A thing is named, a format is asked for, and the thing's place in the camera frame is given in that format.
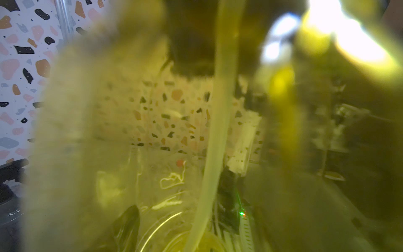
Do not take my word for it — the yellow spray bottle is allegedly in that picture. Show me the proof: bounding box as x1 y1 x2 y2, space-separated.
24 1 403 252

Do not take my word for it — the aluminium corner post right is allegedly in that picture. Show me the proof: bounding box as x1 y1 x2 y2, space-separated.
55 0 74 43

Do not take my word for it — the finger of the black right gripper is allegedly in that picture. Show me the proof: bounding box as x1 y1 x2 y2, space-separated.
1 159 29 184

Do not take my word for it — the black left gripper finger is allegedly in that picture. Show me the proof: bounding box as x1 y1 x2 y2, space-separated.
1 184 23 252

